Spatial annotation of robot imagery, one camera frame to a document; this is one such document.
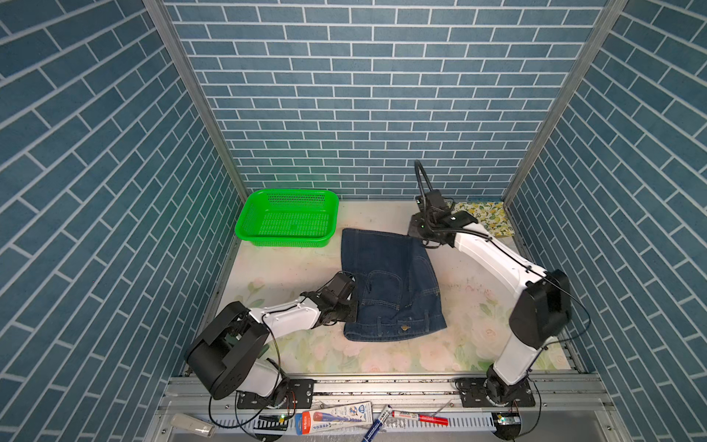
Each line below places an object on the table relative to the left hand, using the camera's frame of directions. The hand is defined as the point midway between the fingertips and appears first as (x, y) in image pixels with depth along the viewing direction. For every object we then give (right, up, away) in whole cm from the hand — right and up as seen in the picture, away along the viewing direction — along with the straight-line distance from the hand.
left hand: (362, 314), depth 88 cm
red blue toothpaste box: (-7, -21, -19) cm, 29 cm away
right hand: (+18, +27, 0) cm, 33 cm away
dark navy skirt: (+12, +6, +6) cm, 15 cm away
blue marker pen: (+4, -21, -20) cm, 29 cm away
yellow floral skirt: (+52, +33, +22) cm, 65 cm away
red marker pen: (+17, -21, -18) cm, 33 cm away
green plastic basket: (-32, +32, +27) cm, 53 cm away
